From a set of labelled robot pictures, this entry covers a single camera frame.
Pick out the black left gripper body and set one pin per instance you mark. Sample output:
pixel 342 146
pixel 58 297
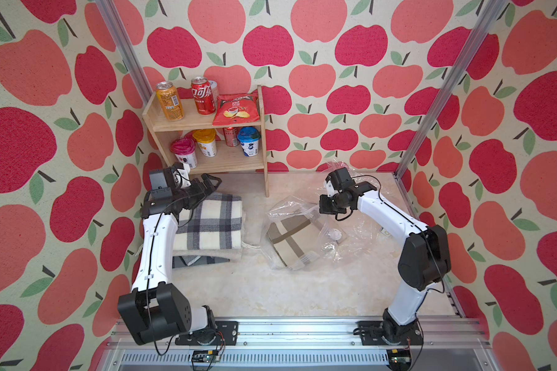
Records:
pixel 192 195

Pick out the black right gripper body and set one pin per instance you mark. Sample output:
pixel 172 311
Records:
pixel 331 205

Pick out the cream grey plaid scarf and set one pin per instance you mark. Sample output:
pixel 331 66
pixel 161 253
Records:
pixel 214 225

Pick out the clear plastic vacuum bag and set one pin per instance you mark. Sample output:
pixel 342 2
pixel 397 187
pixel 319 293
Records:
pixel 361 235

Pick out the beige brown striped scarf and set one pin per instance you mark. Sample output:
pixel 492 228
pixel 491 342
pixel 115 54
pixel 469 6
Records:
pixel 295 240

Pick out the dark plaid grey scarf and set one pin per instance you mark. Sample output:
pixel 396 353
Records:
pixel 194 261

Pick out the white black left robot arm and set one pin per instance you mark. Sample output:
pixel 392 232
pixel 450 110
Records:
pixel 155 309

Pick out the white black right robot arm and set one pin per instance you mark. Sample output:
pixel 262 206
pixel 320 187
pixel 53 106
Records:
pixel 425 257

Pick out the white round bag valve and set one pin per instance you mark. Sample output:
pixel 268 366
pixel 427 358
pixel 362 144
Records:
pixel 335 235

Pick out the red chips bag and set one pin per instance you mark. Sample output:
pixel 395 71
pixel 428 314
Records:
pixel 236 109

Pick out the pink lid cup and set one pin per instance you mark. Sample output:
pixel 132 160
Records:
pixel 185 151

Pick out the yellow lid cup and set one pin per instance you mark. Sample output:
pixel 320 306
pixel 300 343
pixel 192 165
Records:
pixel 206 140

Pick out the small red can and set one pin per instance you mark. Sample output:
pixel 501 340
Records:
pixel 231 136

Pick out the blue lid cup on shelf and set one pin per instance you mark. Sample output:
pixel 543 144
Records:
pixel 249 139

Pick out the orange soda can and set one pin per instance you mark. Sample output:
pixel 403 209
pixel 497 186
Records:
pixel 169 100

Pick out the red cola can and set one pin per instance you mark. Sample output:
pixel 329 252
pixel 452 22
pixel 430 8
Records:
pixel 203 95

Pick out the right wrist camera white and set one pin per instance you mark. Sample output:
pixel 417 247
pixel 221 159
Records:
pixel 329 188

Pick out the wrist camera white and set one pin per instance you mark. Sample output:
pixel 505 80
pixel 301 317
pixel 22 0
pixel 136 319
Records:
pixel 181 175
pixel 329 188

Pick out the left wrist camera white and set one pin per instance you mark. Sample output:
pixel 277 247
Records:
pixel 181 175

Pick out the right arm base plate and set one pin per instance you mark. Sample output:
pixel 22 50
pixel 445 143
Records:
pixel 388 333

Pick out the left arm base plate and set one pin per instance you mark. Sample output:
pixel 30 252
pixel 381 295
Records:
pixel 223 333

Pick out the aluminium front rail frame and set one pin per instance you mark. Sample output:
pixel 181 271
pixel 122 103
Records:
pixel 307 343

